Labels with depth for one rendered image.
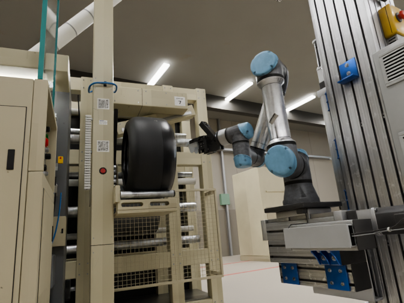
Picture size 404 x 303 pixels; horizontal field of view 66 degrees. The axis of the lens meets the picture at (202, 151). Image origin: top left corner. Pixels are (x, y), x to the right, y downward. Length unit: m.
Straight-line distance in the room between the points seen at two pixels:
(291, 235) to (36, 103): 1.07
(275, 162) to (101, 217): 1.15
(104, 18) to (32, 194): 1.56
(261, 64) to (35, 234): 1.07
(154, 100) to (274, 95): 1.39
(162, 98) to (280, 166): 1.53
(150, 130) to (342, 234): 1.30
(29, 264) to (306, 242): 0.93
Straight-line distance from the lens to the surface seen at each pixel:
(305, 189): 1.33
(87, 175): 2.02
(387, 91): 1.29
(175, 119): 2.66
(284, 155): 1.21
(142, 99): 2.50
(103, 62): 2.30
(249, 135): 1.34
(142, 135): 1.91
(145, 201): 1.92
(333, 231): 1.05
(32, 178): 1.27
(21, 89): 1.39
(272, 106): 1.30
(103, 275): 1.98
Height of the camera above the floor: 0.63
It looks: 15 degrees up
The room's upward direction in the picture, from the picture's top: 5 degrees counter-clockwise
